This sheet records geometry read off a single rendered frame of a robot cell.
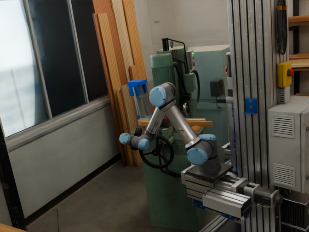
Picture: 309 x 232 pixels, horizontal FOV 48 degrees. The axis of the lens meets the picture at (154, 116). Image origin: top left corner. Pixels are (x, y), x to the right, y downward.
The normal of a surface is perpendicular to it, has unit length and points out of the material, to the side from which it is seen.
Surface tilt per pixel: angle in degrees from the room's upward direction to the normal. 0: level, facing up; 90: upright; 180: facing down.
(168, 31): 90
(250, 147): 90
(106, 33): 87
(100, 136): 90
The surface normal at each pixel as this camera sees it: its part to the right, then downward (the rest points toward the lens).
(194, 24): -0.47, 0.30
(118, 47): 0.87, -0.02
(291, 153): -0.69, 0.28
